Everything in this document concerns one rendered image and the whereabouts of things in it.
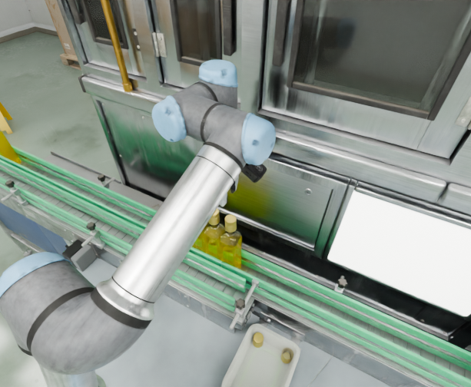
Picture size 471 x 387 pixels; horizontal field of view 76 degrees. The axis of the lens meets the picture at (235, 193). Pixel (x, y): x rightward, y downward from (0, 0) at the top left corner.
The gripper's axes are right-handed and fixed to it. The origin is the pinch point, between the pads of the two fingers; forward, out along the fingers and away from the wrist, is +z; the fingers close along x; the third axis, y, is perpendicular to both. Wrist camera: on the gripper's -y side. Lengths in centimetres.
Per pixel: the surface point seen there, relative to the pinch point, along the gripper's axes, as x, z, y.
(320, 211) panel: -12.4, 6.3, -23.0
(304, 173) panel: -11.8, -5.8, -16.3
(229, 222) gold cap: 1.3, 9.1, -0.4
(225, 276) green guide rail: 6.0, 31.4, -1.2
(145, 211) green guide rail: -4, 31, 41
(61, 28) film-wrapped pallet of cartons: -244, 74, 395
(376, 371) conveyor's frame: 7, 44, -54
